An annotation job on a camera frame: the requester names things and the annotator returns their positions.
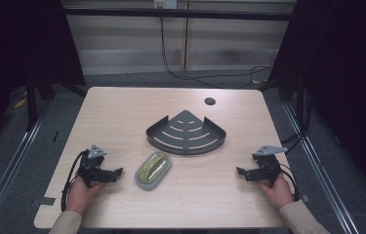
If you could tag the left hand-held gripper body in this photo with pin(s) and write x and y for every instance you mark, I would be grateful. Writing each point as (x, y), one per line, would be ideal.
(93, 169)

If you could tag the person's left hand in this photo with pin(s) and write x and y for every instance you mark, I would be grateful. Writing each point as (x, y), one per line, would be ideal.
(81, 195)

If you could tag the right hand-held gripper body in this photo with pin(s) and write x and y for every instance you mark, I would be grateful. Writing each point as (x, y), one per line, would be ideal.
(266, 167)

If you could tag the grey tape piece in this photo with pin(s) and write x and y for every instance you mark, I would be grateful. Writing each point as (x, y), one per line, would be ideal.
(45, 201)

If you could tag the black horizontal frame bar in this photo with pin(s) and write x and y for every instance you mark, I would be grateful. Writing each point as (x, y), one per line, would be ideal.
(177, 13)

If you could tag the black curtain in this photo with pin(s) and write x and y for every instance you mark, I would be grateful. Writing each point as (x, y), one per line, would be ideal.
(346, 65)
(18, 48)

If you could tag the dark grey metal corner shelf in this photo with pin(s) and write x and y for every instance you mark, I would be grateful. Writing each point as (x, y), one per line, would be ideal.
(186, 135)

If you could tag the person's right hand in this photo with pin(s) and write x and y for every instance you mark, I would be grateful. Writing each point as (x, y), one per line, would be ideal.
(278, 191)

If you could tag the black metal stand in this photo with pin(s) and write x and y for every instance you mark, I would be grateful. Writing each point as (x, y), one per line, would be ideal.
(31, 104)

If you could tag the yellow brush with grey base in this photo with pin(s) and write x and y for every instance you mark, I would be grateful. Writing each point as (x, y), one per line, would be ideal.
(153, 170)

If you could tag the white wall power outlet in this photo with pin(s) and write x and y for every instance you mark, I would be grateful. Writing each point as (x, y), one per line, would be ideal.
(165, 4)

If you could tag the metal floor rail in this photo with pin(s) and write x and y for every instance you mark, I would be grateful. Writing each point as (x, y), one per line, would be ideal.
(320, 169)
(11, 156)

